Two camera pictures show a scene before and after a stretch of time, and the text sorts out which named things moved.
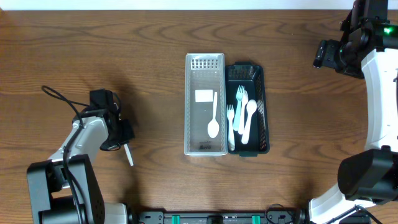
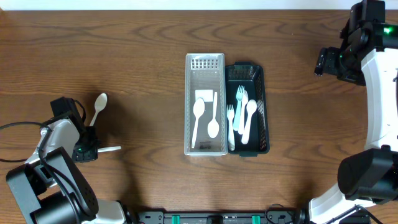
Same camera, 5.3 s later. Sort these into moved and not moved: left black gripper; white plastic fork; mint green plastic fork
Moved: left black gripper
Not moved: white plastic fork; mint green plastic fork
